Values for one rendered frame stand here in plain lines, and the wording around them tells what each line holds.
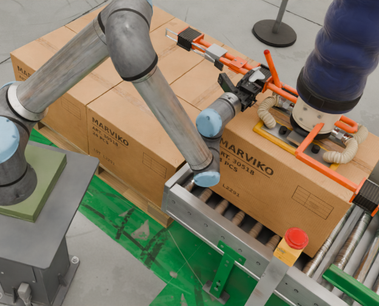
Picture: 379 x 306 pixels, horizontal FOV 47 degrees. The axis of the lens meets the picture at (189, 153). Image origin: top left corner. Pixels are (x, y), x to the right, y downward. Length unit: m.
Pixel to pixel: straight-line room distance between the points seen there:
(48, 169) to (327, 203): 1.03
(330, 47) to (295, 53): 2.49
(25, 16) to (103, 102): 1.81
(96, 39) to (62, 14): 2.71
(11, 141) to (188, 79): 1.31
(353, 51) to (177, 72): 1.33
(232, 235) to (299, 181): 0.38
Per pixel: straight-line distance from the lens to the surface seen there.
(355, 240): 2.06
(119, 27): 1.15
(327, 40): 1.45
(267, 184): 1.75
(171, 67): 2.57
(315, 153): 1.67
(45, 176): 1.68
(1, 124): 1.50
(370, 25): 1.38
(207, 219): 1.85
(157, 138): 2.15
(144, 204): 2.53
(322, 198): 1.66
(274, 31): 4.05
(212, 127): 1.47
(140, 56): 1.14
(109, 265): 2.37
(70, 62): 1.36
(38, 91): 1.47
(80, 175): 1.74
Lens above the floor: 2.12
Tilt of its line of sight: 49 degrees down
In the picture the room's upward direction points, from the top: 11 degrees clockwise
